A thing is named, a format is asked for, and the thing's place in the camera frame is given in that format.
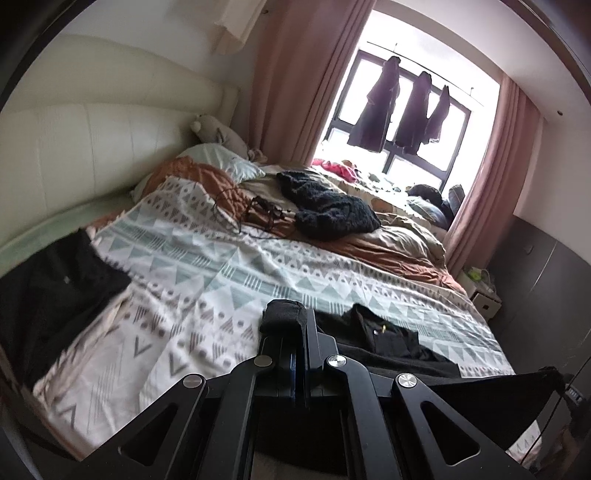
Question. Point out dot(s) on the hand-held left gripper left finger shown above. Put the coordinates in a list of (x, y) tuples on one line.
[(277, 364)]

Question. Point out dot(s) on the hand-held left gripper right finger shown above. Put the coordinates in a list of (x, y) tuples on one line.
[(318, 353)]

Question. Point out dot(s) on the black shirt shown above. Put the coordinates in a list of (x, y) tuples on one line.
[(392, 344)]

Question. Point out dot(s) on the pink clothes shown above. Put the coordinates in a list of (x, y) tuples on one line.
[(339, 170)]

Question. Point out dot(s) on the clothes on window sill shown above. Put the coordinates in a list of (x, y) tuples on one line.
[(434, 203)]

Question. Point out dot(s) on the stack of folded black clothes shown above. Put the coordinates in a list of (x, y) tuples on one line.
[(51, 295)]

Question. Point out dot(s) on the patterned bed blanket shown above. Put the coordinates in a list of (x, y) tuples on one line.
[(207, 277)]

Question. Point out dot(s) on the white nightstand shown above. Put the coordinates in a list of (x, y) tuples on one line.
[(482, 297)]

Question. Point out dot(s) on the brown beige duvet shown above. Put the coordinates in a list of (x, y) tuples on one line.
[(401, 249)]

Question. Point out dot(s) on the black knit sweater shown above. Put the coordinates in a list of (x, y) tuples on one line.
[(328, 207)]

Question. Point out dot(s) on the green item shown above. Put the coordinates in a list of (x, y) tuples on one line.
[(474, 274)]

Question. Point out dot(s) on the pale pillow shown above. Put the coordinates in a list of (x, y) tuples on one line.
[(212, 161)]

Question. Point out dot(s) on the grey plush toy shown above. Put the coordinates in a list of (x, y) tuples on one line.
[(217, 134)]

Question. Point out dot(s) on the hanging dark garment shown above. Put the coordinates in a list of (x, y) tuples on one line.
[(438, 117), (376, 110), (413, 120)]

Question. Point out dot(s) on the cream padded headboard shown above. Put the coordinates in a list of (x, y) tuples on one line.
[(92, 152)]

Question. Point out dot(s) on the cream hanging cloth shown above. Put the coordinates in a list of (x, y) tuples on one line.
[(235, 23)]

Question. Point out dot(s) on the black clothes rail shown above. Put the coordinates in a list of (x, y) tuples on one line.
[(415, 67)]

